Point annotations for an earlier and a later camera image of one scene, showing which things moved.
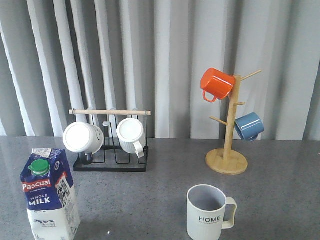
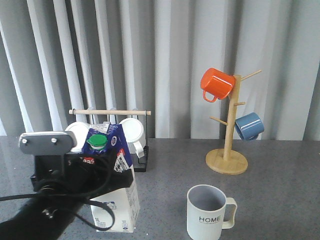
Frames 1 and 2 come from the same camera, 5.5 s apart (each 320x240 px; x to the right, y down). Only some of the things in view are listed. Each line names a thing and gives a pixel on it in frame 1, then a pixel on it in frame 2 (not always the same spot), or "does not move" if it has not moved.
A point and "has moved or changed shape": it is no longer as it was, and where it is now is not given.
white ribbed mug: x=131 y=135 does not move
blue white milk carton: x=52 y=204 has moved or changed shape
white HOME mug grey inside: x=208 y=211 does not move
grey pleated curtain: x=59 y=55 does not move
